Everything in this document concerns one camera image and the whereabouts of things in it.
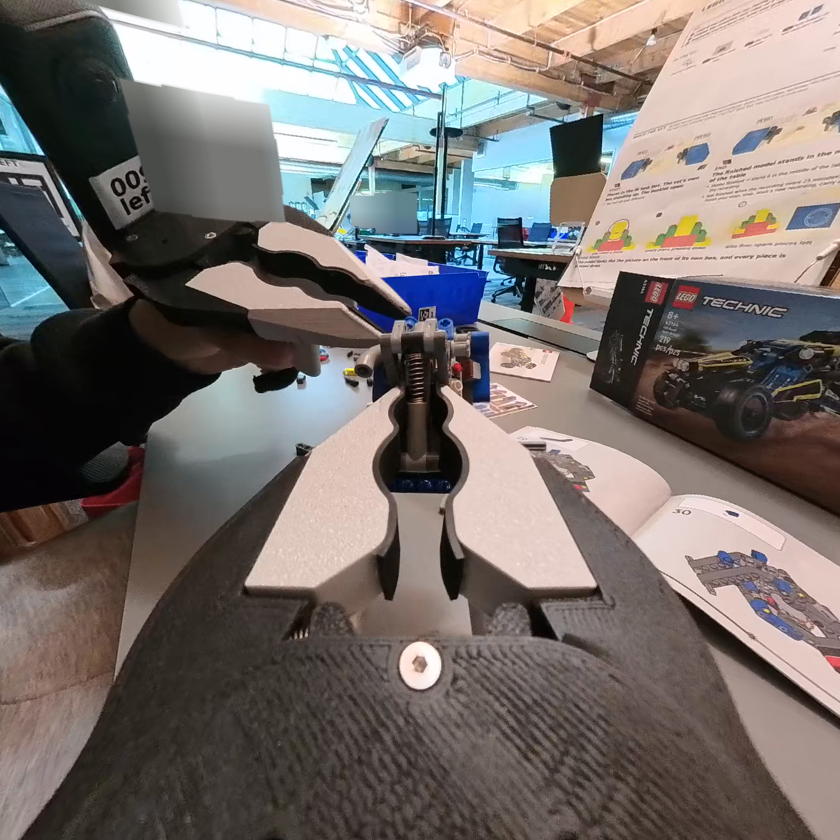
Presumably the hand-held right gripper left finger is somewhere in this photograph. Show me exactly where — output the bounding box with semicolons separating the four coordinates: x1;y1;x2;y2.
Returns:
244;387;403;602

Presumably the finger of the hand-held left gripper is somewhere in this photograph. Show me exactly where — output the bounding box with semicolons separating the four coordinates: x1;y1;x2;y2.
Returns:
184;262;386;349
256;220;414;322

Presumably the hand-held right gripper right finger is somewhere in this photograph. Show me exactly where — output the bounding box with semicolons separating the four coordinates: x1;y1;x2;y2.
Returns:
440;387;599;619

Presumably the partly built lego buggy model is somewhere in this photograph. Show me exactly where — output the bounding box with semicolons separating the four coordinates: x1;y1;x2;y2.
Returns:
356;317;494;494

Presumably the lego instruction booklet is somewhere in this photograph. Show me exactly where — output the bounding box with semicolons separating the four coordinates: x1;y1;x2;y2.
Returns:
511;425;840;721

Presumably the person's left forearm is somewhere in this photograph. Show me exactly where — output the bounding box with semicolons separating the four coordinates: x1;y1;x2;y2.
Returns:
0;305;222;514

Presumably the lego sticker sheet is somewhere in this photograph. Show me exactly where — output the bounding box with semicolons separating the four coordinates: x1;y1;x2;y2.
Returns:
471;382;539;422

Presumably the small white lego leaflet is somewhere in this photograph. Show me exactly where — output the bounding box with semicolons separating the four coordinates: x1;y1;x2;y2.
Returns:
487;341;561;384

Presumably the lego set box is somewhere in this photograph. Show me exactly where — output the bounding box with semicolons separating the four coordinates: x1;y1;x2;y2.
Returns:
588;269;840;517

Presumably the person's left hand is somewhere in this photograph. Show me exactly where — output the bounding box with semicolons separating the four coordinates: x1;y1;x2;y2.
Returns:
130;304;294;378

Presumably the leaning grey board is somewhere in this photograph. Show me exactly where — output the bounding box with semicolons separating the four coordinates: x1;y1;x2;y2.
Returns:
317;117;391;235

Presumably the black white fiducial sign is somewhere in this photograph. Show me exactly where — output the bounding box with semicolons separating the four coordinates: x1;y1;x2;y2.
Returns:
0;153;81;232

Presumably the blue plastic storage bin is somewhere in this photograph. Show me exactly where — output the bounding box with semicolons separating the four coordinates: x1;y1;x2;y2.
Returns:
340;261;491;337

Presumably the black office chair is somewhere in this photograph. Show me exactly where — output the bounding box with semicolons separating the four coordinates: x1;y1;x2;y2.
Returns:
0;182;91;311
490;217;527;305

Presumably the white ceiling projector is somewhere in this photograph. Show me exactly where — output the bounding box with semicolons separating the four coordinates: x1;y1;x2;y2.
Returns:
398;43;458;91

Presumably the wooden office desk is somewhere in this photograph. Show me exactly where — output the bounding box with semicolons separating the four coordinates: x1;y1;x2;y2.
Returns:
487;245;580;317

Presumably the black monitor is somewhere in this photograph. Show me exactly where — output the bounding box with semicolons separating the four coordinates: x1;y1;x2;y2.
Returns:
549;113;606;179

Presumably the white poster clip stand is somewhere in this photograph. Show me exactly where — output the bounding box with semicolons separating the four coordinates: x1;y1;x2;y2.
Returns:
796;238;840;287

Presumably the white printed instruction poster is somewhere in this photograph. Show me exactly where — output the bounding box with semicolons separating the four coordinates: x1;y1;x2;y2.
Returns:
556;0;840;291

